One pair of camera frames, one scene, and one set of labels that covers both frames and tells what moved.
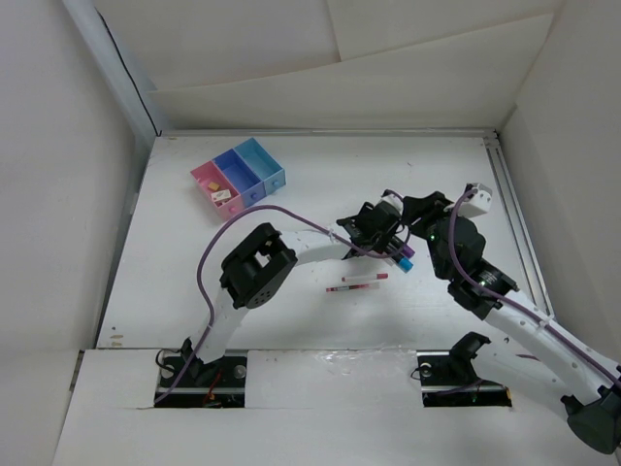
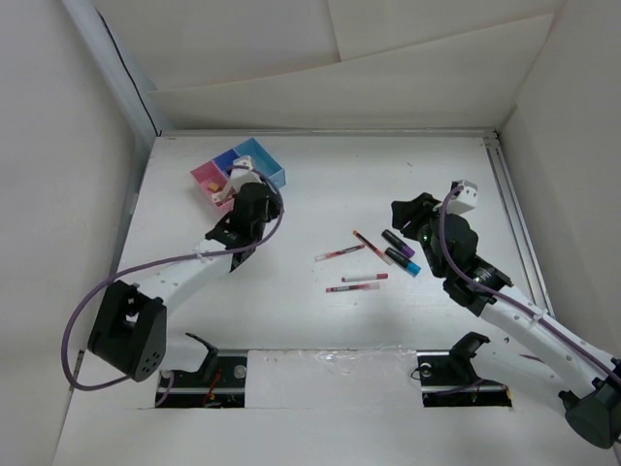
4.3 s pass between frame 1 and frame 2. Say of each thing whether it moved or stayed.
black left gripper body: moved
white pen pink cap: stayed
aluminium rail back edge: stayed
